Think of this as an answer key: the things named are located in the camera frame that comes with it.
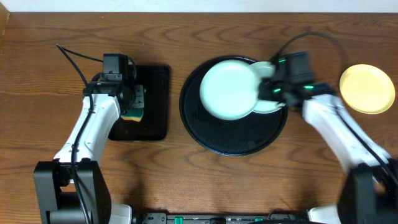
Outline round black tray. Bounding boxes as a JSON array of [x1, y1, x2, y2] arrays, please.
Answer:
[[179, 55, 289, 156]]

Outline yellow plastic plate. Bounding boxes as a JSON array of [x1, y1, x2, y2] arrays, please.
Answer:
[[339, 64, 396, 114]]

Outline light green plate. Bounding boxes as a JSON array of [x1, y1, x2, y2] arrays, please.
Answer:
[[200, 60, 259, 121], [249, 62, 285, 114]]

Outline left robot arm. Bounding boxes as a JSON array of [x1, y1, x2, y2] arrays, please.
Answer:
[[34, 54, 137, 223]]

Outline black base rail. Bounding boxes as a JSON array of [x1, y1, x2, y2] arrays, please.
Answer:
[[134, 212, 310, 224]]

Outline black rectangular sponge tray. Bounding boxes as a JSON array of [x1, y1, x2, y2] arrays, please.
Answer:
[[108, 65, 170, 141]]

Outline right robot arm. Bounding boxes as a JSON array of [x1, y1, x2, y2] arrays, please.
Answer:
[[254, 52, 397, 224]]

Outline green yellow sponge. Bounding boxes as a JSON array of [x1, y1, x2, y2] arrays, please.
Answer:
[[121, 108, 144, 122]]

